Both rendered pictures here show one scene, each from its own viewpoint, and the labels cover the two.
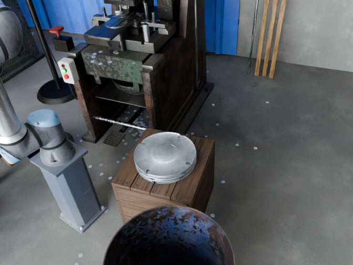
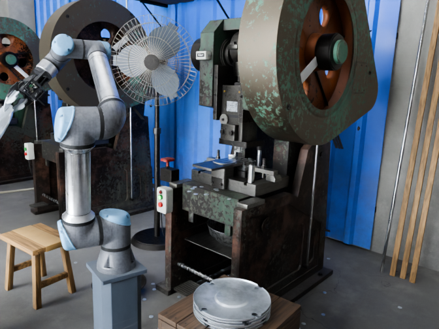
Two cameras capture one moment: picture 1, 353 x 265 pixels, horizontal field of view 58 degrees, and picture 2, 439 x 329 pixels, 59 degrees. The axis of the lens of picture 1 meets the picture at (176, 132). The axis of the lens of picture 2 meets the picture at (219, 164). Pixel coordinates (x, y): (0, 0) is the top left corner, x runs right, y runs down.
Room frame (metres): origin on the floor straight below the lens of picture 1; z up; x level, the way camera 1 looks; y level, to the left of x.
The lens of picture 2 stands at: (-0.23, -0.23, 1.19)
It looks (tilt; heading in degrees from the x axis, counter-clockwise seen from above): 12 degrees down; 15
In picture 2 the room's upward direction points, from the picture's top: 2 degrees clockwise
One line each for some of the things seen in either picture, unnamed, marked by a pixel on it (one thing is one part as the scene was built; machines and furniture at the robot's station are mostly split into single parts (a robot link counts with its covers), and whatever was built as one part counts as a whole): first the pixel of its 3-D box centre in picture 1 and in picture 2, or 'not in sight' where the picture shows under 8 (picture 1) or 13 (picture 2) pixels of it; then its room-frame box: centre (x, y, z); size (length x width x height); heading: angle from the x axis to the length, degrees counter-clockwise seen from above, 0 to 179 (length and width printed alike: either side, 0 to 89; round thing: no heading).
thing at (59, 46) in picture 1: (66, 52); (169, 183); (1.74, 0.60, 0.62); 0.10 x 0.06 x 0.20; 64
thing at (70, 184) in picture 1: (72, 186); (117, 315); (1.06, 0.54, 0.23); 0.19 x 0.19 x 0.45; 52
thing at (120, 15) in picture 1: (128, 18); (239, 162); (1.81, 0.22, 0.76); 0.15 x 0.09 x 0.05; 64
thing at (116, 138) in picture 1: (133, 118); (219, 275); (1.69, 0.28, 0.14); 0.59 x 0.10 x 0.05; 154
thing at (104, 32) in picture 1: (113, 38); (217, 175); (1.65, 0.30, 0.72); 0.25 x 0.14 x 0.14; 154
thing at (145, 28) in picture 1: (146, 31); (251, 173); (1.62, 0.12, 0.75); 0.03 x 0.03 x 0.10; 64
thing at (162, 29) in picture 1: (155, 21); (265, 168); (1.74, 0.07, 0.76); 0.17 x 0.06 x 0.10; 64
